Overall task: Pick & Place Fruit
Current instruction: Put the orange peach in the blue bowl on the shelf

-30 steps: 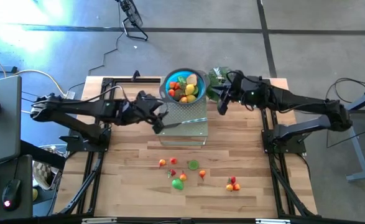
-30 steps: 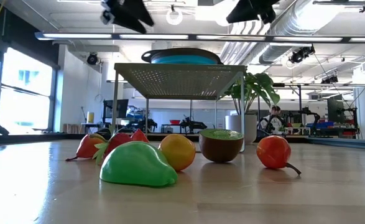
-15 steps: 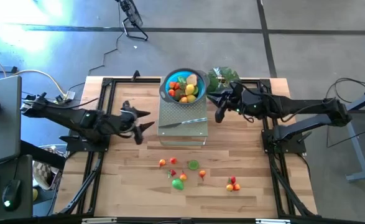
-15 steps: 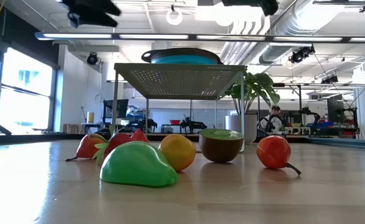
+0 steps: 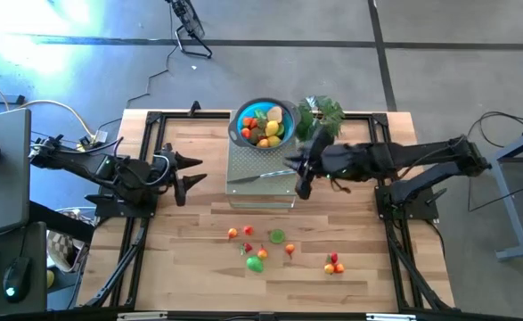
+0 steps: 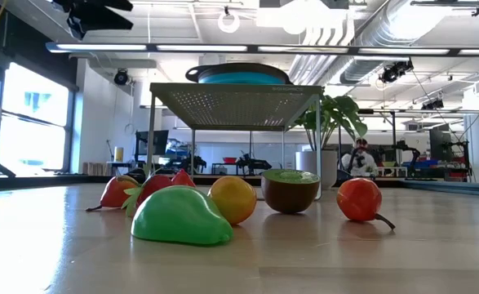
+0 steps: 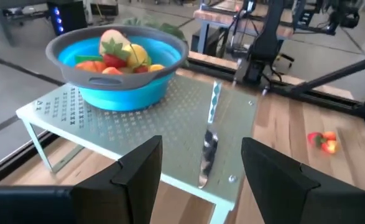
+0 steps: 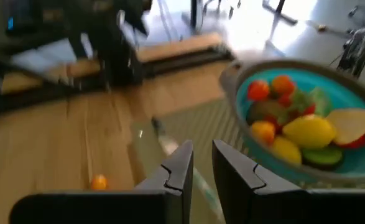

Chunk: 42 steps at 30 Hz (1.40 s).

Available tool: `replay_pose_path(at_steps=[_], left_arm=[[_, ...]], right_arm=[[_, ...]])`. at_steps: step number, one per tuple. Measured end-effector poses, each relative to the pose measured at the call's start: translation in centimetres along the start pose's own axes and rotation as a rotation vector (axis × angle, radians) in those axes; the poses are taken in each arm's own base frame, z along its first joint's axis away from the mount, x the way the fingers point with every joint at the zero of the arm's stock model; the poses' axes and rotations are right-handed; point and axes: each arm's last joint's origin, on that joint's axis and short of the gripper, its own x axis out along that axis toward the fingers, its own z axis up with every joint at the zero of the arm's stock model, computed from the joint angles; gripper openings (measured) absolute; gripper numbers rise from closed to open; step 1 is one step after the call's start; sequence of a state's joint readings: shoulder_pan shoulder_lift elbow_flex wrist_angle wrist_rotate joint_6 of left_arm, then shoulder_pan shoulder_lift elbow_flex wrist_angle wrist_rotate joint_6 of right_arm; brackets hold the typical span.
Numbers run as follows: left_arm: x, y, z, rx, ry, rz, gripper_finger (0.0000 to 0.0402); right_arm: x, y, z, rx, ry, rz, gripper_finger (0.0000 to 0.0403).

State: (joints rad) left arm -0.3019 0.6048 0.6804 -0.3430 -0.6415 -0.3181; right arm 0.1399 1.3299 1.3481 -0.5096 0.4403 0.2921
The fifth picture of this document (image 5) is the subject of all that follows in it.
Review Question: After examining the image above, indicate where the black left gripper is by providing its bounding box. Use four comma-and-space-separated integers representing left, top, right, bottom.
151, 142, 208, 207

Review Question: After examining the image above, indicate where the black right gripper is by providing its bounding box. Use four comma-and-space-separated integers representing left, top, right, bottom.
282, 144, 340, 201

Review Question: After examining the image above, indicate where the silver toy knife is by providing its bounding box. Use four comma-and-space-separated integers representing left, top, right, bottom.
227, 169, 298, 185

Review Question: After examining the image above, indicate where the artificial potted monstera plant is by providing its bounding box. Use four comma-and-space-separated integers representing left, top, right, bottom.
295, 95, 346, 143

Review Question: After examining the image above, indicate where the blue collapsible colander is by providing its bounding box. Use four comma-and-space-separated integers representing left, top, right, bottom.
227, 97, 301, 152

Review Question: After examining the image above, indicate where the red toy apple half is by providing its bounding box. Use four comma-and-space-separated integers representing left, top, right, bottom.
266, 105, 284, 124

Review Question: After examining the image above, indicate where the mint green perforated rack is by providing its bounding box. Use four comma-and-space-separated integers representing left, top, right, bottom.
224, 137, 298, 210

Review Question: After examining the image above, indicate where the white power strip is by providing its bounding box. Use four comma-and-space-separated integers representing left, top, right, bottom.
77, 128, 110, 152

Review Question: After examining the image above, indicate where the green toy pear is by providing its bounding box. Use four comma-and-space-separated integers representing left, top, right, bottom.
245, 254, 265, 275

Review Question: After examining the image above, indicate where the black floor fan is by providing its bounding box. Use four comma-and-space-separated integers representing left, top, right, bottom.
165, 0, 214, 60

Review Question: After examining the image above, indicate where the checkered bag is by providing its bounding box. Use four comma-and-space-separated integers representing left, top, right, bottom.
45, 229, 82, 273

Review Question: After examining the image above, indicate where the black low desk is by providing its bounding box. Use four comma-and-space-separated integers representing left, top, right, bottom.
0, 221, 48, 318

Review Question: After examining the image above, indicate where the grey desk top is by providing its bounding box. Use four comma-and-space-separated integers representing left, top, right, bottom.
0, 108, 33, 240

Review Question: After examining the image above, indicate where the dark standing desk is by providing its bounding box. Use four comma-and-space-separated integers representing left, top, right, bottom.
0, 92, 26, 106

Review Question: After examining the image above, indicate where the black mouse with red light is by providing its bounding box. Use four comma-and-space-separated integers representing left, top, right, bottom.
2, 256, 33, 304

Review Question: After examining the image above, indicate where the black floor cable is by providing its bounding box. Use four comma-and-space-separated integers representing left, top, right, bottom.
95, 44, 177, 135
465, 110, 523, 148
467, 180, 523, 213

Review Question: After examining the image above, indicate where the yellow power cable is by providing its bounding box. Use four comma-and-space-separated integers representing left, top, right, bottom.
0, 70, 97, 139

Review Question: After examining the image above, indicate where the silver metal bracket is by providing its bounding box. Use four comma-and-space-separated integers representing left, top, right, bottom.
365, 313, 417, 321
116, 311, 168, 321

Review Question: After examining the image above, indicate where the grey metal desk frame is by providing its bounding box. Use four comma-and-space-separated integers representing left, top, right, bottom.
487, 124, 523, 262

